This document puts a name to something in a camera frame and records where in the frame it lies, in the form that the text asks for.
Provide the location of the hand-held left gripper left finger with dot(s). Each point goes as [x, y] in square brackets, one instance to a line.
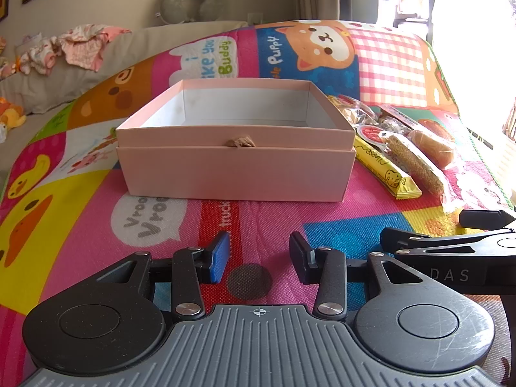
[219, 258]

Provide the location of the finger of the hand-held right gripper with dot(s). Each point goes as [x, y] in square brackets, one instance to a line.
[403, 238]
[483, 218]

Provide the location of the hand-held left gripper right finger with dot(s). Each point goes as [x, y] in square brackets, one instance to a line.
[300, 265]

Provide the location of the yellow snack bar packet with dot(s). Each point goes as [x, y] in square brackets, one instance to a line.
[387, 169]

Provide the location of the clear grain roll packet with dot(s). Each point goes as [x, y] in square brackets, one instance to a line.
[419, 166]

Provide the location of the pink cardboard box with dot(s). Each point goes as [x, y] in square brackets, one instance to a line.
[234, 173]

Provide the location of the clear bread bun packet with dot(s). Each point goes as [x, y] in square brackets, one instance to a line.
[431, 147]

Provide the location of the clear cookie packet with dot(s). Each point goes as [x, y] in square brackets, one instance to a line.
[350, 109]

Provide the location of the colourful cartoon play mat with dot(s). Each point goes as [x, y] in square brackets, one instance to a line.
[282, 217]

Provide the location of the paddle-shaped red label packet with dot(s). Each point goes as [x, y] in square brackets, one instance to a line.
[369, 133]

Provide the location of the small clear snack packet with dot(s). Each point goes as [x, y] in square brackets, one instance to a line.
[390, 124]

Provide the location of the red-edged white snack packet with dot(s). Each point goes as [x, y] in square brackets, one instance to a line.
[399, 113]

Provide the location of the pink clothes pile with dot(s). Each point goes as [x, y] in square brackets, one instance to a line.
[80, 48]

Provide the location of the orange plush toy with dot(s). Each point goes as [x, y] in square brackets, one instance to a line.
[12, 115]

